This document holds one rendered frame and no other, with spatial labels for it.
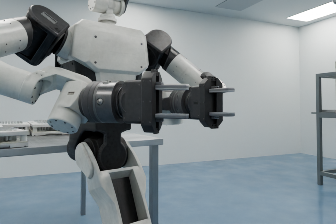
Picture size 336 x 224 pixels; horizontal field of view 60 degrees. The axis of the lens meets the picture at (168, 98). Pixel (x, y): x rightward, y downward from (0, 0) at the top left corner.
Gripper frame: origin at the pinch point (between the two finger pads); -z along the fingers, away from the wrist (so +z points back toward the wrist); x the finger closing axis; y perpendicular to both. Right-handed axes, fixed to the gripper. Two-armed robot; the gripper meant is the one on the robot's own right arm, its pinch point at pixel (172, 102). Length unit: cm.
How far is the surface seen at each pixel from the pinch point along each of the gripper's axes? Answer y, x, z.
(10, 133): -42, 13, 87
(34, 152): -49, 21, 81
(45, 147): -53, 19, 78
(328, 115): -375, 11, -88
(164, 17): -448, -166, 168
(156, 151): -99, 26, 43
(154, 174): -99, 39, 44
